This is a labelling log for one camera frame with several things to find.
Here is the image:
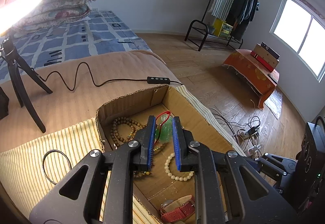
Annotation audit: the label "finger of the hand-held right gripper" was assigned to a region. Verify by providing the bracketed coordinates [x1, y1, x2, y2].
[254, 153, 297, 196]

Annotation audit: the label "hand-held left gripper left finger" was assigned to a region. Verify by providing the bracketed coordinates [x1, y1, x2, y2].
[28, 115, 156, 224]

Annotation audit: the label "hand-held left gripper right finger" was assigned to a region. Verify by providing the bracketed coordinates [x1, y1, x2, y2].
[172, 116, 299, 224]

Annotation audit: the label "green pendant red cord necklace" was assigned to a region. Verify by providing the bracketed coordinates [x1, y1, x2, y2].
[152, 110, 176, 144]

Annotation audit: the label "pale green bead bracelet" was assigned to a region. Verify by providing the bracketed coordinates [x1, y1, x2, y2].
[164, 152, 195, 181]

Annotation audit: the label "brown wooden bead bracelet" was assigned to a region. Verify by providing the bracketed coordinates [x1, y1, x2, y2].
[110, 116, 167, 179]

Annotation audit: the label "red strap wristwatch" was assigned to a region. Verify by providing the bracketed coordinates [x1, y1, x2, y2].
[159, 195, 196, 223]

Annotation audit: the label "white power strip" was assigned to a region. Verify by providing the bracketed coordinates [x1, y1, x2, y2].
[237, 124, 261, 139]

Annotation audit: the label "brown blanket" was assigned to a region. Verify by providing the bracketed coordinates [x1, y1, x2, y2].
[0, 49, 183, 153]

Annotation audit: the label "orange cloth covered table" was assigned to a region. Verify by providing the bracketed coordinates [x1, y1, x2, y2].
[222, 49, 280, 109]

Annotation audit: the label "tan cardboard box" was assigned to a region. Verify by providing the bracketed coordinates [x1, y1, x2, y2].
[254, 42, 280, 72]

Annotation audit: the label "black bangle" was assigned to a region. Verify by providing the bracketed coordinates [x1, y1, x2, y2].
[42, 149, 72, 185]

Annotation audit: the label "red flat box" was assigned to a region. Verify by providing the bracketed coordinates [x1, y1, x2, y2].
[250, 51, 275, 73]

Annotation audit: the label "blue patterned bed sheet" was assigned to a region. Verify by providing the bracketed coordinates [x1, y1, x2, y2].
[0, 10, 150, 81]

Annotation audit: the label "yellow crate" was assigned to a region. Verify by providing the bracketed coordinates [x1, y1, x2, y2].
[213, 18, 233, 38]

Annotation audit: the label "black clothes rack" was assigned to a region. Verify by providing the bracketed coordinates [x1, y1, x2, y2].
[184, 0, 259, 52]

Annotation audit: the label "yellow striped cloth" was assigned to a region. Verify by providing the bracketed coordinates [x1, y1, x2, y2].
[0, 85, 245, 224]

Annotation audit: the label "white framed window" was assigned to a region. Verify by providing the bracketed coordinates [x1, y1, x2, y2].
[270, 0, 325, 82]

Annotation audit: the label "dark hanging clothes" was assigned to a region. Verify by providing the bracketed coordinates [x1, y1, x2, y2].
[230, 0, 259, 42]

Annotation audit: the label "black tripod stand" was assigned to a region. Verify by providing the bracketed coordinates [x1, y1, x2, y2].
[0, 37, 53, 133]

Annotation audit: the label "folded floral quilt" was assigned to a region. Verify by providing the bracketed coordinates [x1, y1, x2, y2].
[11, 0, 98, 38]

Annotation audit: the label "floor cables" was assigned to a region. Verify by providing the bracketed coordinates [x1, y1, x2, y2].
[211, 98, 264, 158]

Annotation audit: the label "black ring light cable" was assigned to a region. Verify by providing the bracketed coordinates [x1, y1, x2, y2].
[33, 62, 183, 91]

